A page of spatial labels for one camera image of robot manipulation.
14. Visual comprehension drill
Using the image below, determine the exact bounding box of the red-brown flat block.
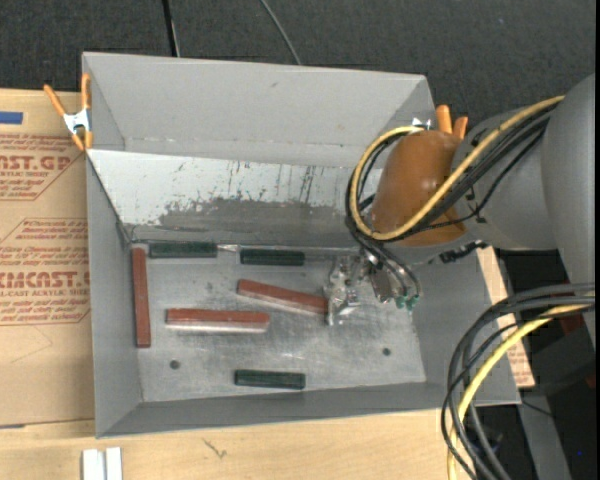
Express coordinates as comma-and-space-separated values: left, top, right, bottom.
236, 278, 330, 317
164, 307, 272, 335
131, 246, 153, 349

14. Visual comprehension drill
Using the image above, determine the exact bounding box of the dark green flat block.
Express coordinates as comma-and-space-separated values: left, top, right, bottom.
239, 248, 307, 268
148, 241, 219, 260
233, 368, 307, 391

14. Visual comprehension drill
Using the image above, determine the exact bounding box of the brown cardboard board red print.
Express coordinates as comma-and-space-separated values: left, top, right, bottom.
0, 86, 537, 432

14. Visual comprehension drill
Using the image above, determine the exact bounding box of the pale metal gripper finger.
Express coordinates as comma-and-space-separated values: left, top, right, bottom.
325, 289, 363, 327
328, 261, 361, 297

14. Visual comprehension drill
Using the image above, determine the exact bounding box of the grey metal bin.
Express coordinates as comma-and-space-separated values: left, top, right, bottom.
81, 51, 524, 439

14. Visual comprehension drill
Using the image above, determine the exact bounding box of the black cylinder on white bracket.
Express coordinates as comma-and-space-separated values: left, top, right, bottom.
438, 240, 483, 264

